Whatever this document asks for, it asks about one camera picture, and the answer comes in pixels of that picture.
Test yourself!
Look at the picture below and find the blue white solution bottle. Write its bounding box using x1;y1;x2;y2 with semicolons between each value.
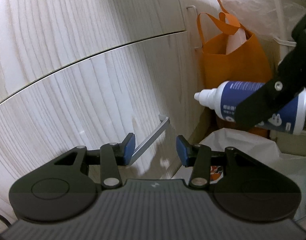
194;81;306;135

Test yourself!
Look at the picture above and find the drawer metal handle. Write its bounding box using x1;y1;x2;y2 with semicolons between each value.
125;114;170;166

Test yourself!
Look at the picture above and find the wooden drawer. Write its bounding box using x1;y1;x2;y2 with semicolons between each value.
0;0;184;102
0;32;203;219

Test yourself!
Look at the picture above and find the orange tote bag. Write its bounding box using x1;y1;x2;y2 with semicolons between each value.
196;0;273;136

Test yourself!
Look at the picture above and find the translucent plastic bag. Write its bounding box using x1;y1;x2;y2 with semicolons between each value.
221;0;306;41

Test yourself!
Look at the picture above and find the white printed shopping bag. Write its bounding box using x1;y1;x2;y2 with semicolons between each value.
187;129;303;223

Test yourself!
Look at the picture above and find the right cabinet metal handle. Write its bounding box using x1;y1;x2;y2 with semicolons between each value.
186;4;202;50

